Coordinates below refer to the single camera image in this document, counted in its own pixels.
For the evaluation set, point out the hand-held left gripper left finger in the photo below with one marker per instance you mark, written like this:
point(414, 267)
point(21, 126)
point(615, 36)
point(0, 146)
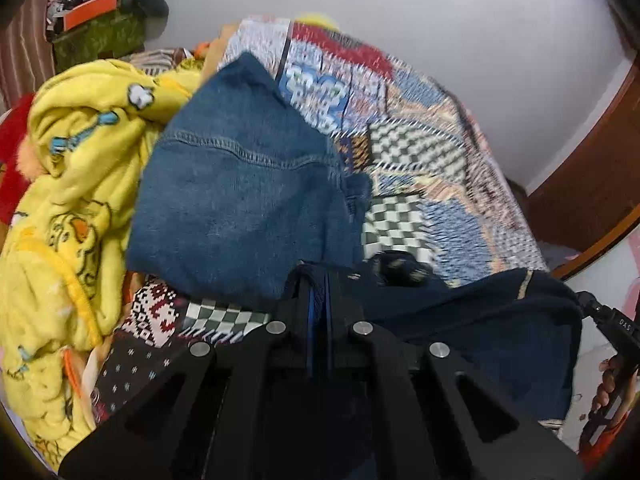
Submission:
point(300, 320)

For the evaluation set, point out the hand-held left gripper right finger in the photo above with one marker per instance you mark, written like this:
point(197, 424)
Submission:
point(335, 320)

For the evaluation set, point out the navy patterned hoodie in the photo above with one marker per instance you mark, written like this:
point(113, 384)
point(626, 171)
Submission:
point(475, 320)

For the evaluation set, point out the person's right hand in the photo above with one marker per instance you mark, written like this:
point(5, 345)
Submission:
point(607, 385)

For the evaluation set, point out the white sliding door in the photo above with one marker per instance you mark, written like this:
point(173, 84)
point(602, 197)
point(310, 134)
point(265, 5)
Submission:
point(610, 270)

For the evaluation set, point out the wooden door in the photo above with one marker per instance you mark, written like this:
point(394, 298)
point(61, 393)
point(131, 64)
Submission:
point(590, 185)

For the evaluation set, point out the blue jeans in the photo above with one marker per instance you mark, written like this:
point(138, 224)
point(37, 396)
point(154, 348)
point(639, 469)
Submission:
point(240, 185)

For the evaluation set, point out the patchwork quilt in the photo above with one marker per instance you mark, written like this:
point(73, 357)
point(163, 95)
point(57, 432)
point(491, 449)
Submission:
point(450, 210)

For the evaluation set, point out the yellow duck-print fleece robe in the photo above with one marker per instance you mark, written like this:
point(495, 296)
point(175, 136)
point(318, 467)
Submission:
point(75, 200)

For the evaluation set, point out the striped cloth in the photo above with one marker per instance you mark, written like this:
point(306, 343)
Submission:
point(155, 60)

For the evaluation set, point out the yellow round object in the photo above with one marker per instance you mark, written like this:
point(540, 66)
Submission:
point(317, 19)

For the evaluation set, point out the red plush toy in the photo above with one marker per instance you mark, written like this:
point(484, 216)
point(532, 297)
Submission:
point(12, 160)

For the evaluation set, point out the green cloth-covered table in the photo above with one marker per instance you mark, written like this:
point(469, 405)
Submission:
point(100, 40)

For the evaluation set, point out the orange box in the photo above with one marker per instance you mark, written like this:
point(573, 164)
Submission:
point(90, 10)

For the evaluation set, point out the striped curtain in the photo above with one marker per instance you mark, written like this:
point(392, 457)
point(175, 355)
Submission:
point(25, 60)

